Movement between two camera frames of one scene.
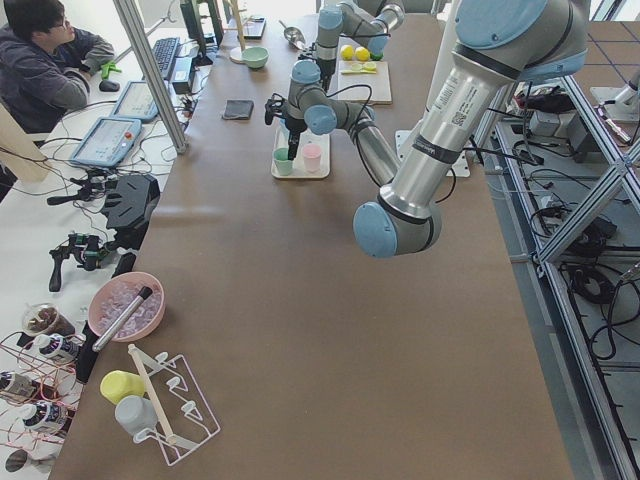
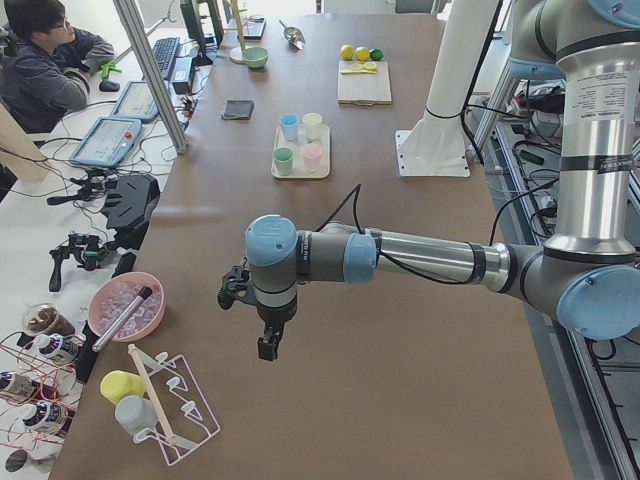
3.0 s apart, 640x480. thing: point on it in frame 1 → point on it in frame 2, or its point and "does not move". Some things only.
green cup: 281,159 does not move
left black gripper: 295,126 → 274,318
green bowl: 255,57 does not move
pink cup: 312,156 does not move
